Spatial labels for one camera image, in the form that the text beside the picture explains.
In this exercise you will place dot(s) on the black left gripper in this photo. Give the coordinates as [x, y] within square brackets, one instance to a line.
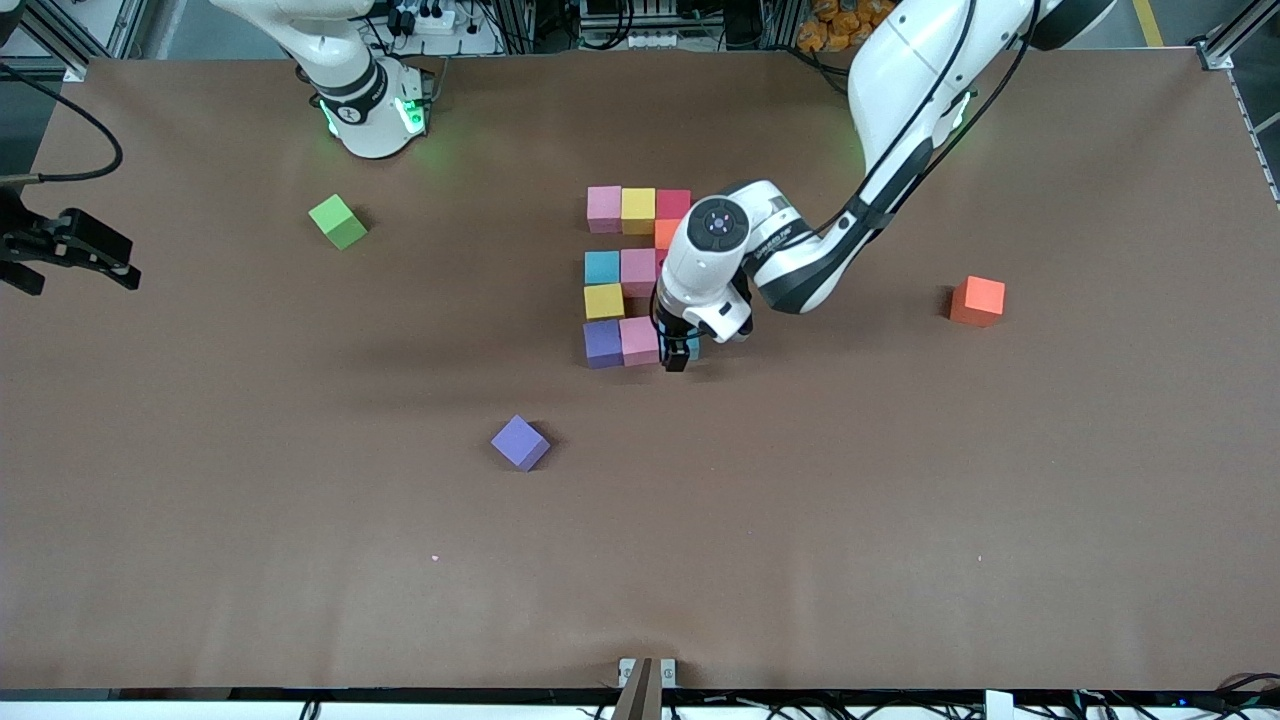
[674, 338]

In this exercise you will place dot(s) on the white power strip with plugs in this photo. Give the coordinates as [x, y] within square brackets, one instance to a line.
[440, 22]

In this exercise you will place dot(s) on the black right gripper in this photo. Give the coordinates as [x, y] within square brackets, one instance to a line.
[28, 243]

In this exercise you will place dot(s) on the aluminium frame profile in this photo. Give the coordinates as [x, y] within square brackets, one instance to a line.
[60, 58]
[1225, 52]

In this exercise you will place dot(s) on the green foam cube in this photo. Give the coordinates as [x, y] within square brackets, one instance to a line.
[338, 222]

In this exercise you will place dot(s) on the yellow foam cube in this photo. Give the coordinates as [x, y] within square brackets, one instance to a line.
[638, 210]
[604, 301]

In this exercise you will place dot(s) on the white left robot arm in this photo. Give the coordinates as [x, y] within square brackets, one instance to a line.
[800, 240]

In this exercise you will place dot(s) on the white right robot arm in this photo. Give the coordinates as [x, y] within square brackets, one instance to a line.
[360, 100]

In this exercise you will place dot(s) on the metal clamp bracket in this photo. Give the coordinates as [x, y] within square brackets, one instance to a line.
[647, 690]

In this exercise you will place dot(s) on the pink foam cube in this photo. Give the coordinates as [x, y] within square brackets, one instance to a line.
[638, 272]
[639, 340]
[604, 208]

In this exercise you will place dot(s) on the bag of orange items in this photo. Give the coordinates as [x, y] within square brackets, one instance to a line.
[840, 25]

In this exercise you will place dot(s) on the orange foam cube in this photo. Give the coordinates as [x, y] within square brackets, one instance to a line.
[665, 233]
[977, 300]

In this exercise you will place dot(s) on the purple foam cube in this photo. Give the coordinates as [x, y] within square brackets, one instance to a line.
[520, 442]
[603, 343]

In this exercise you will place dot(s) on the white tag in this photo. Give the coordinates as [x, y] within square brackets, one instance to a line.
[998, 705]

